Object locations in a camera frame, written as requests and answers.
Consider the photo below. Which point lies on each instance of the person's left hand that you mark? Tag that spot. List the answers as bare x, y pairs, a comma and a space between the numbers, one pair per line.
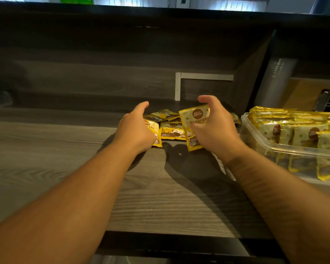
133, 131

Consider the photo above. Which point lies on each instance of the pile of yellow sachets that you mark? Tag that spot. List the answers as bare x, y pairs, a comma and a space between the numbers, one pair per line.
172, 131

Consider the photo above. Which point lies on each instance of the wrapped stack of clear cups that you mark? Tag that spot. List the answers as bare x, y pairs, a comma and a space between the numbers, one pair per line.
276, 82

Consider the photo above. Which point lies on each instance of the person's right forearm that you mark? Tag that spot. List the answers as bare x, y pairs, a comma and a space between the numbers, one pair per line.
291, 211

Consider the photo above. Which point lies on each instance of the bright curtained window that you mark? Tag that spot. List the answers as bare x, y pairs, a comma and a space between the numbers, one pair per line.
231, 5
132, 1

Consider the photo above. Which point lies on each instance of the row of packets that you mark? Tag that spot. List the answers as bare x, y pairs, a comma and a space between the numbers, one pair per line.
299, 131

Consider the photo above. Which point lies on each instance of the person's right hand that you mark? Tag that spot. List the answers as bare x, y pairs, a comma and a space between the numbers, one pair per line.
217, 131

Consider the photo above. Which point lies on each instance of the brown clipboard with metal clip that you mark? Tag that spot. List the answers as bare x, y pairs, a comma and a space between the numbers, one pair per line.
302, 94

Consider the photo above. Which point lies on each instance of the light picture frame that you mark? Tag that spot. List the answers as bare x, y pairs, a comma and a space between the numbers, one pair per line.
183, 2

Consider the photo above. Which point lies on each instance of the clear plastic container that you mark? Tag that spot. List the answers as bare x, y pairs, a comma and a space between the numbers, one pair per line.
291, 153

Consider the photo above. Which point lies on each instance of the person's left forearm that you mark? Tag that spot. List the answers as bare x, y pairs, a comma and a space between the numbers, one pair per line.
57, 211

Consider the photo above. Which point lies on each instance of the white angled bracket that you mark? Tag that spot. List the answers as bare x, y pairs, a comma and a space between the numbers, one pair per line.
177, 87

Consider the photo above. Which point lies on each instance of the dark curtain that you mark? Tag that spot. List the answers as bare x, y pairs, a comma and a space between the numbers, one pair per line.
326, 5

